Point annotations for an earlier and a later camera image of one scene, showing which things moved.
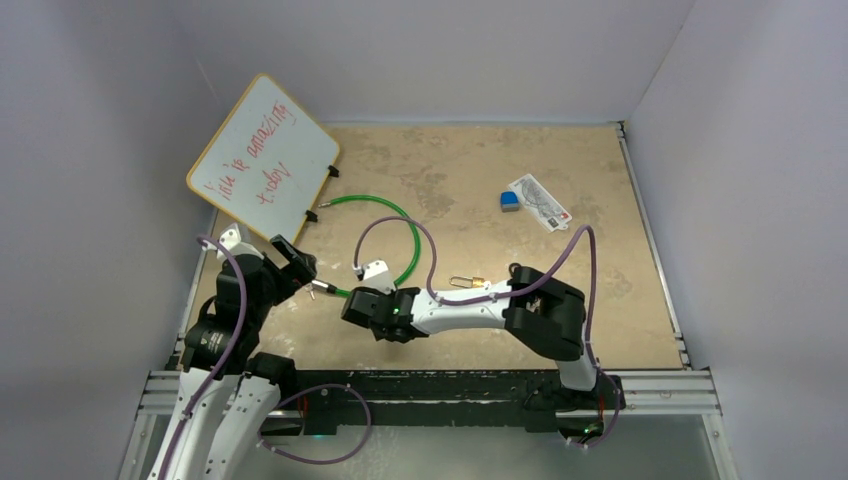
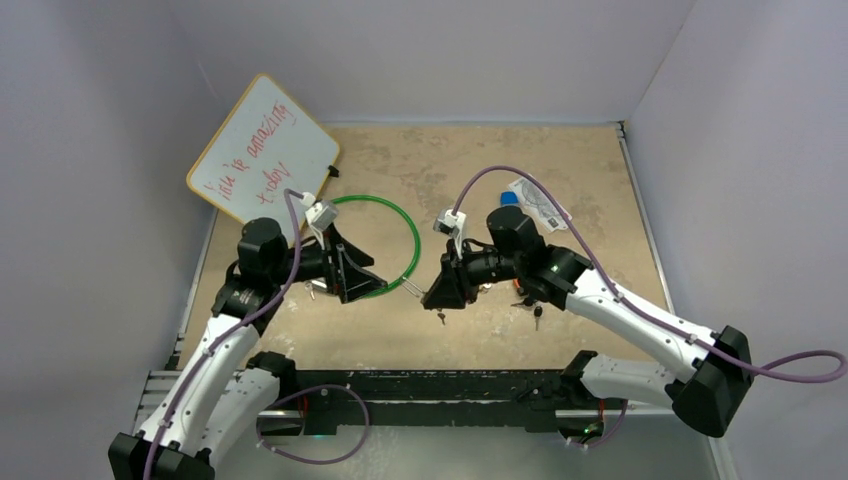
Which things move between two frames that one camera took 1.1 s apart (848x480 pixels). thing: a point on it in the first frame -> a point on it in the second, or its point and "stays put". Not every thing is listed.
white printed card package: x=541 y=204 stays put
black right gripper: x=379 y=293 -> x=454 y=288
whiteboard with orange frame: x=267 y=163 stays put
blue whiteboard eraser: x=509 y=201 stays put
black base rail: x=531 y=398 stays put
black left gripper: x=293 y=275 -> x=344 y=273
